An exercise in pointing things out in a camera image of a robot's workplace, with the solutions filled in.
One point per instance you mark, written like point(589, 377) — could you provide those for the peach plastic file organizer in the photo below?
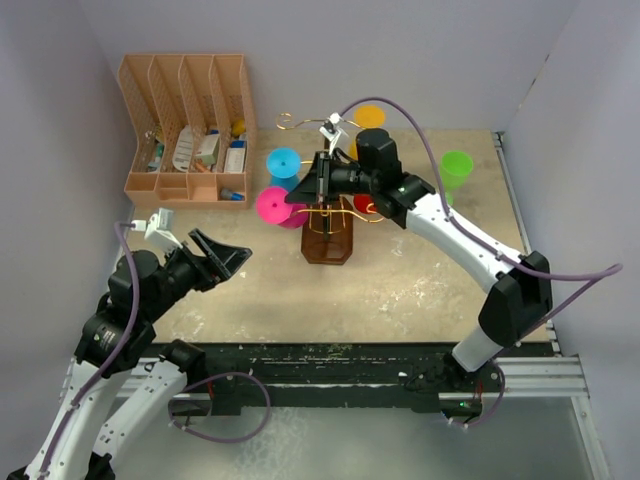
point(174, 100)

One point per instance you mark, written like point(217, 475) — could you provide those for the pink wine glass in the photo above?
point(273, 209)

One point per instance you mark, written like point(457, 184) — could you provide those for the yellow wine glass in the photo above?
point(368, 116)

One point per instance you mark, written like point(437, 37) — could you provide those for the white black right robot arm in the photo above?
point(517, 286)

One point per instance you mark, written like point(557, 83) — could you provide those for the grey blue cylinder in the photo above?
point(226, 194)

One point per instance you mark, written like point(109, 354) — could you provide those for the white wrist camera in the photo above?
point(332, 131)
point(157, 230)

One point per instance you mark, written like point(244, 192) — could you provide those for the green wine glass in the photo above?
point(455, 169)

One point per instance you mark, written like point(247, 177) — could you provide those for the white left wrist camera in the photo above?
point(157, 230)

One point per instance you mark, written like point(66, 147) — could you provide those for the blue wine glass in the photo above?
point(283, 165)

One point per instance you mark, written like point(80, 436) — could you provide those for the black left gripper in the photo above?
point(226, 258)

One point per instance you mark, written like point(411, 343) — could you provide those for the white medicine box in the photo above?
point(207, 153)

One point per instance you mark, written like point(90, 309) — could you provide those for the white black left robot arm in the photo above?
point(89, 438)

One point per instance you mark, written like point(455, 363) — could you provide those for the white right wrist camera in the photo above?
point(332, 131)

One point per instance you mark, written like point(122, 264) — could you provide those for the gold black wine glass rack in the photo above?
point(328, 235)

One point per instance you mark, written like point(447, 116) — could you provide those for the white blue box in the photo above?
point(235, 159)

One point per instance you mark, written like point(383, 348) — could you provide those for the red wine glass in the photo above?
point(364, 203)

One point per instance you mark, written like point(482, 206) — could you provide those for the aluminium table frame rail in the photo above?
point(224, 378)

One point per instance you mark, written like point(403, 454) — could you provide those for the yellow small object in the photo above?
point(238, 128)

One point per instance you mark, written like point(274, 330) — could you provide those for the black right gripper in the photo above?
point(316, 187)

